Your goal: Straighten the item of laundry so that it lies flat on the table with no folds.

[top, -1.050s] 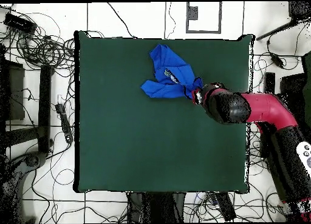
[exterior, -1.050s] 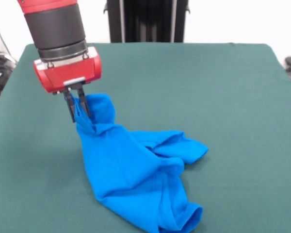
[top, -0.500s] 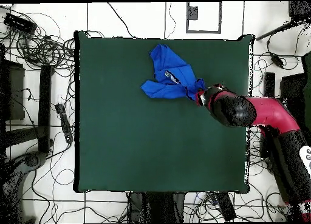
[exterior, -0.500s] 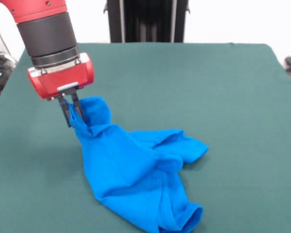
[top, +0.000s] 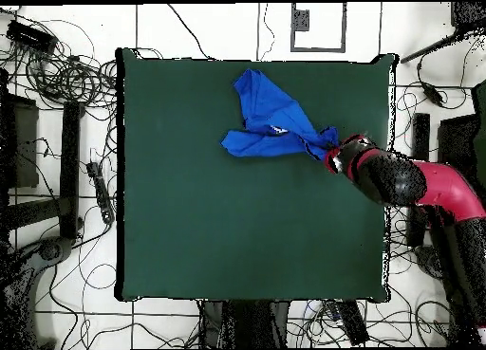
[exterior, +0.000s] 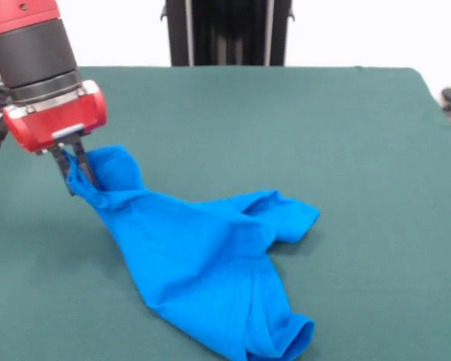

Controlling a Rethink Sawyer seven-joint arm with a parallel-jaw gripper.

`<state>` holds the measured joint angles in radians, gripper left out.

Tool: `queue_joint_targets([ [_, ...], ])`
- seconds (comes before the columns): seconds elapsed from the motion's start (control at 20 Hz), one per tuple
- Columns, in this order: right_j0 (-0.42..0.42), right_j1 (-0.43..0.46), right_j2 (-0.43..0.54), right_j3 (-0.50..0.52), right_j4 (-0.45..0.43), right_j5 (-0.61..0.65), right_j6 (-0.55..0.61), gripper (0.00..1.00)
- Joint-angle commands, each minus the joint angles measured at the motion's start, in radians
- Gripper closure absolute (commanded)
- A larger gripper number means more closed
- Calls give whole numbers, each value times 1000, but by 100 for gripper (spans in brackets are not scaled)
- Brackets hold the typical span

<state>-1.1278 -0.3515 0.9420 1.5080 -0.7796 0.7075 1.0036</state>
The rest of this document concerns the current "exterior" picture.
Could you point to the dark green table cloth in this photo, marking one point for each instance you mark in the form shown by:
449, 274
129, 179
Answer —
323, 150

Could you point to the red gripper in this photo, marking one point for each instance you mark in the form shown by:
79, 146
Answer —
60, 118

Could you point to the blue laundry item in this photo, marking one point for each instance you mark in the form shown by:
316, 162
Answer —
195, 244

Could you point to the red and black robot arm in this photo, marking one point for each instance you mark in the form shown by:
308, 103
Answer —
34, 56

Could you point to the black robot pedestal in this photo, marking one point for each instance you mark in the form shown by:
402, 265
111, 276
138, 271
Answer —
225, 34

